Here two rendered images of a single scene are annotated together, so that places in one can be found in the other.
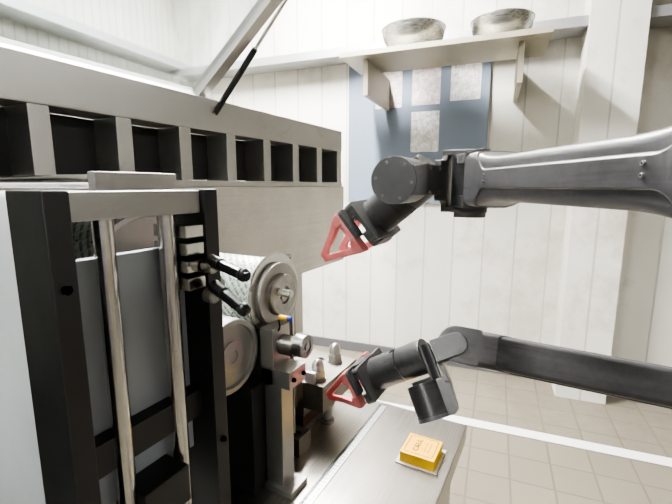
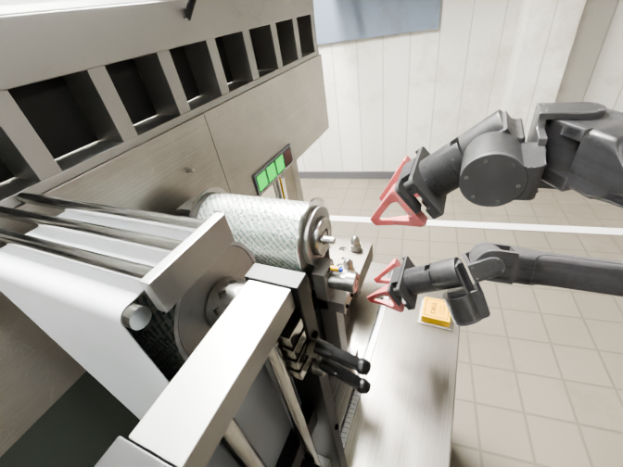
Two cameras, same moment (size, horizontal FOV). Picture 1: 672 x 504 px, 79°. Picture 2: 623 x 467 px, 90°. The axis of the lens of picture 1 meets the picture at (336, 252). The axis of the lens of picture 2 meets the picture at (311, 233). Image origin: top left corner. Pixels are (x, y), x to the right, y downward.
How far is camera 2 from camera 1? 30 cm
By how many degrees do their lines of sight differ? 27
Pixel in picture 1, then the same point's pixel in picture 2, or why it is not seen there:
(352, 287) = not seen: hidden behind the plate
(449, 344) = (487, 268)
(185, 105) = (154, 21)
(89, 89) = (41, 45)
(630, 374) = not seen: outside the picture
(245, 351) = not seen: hidden behind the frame
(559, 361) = (591, 275)
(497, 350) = (533, 271)
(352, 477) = (389, 341)
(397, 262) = (360, 99)
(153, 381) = (280, 435)
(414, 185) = (522, 189)
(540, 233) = (490, 51)
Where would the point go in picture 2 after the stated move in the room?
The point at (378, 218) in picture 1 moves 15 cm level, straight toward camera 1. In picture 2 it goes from (440, 189) to (493, 270)
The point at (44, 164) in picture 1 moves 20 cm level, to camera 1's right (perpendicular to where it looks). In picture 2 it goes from (42, 162) to (172, 139)
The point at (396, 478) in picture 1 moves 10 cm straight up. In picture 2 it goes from (422, 337) to (425, 311)
